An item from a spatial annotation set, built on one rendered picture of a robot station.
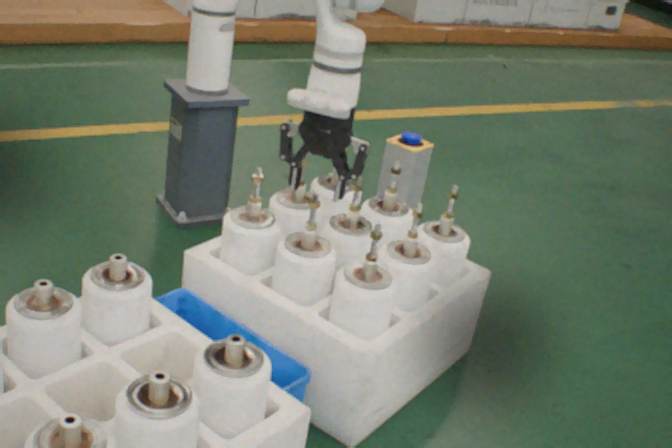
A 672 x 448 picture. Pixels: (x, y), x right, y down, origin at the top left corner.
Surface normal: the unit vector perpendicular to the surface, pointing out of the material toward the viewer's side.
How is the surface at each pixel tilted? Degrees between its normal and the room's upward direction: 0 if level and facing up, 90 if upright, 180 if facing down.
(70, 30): 90
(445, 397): 0
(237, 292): 90
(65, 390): 90
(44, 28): 90
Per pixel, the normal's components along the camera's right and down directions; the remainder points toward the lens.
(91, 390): 0.76, 0.40
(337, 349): -0.59, 0.28
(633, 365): 0.15, -0.88
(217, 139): 0.50, 0.46
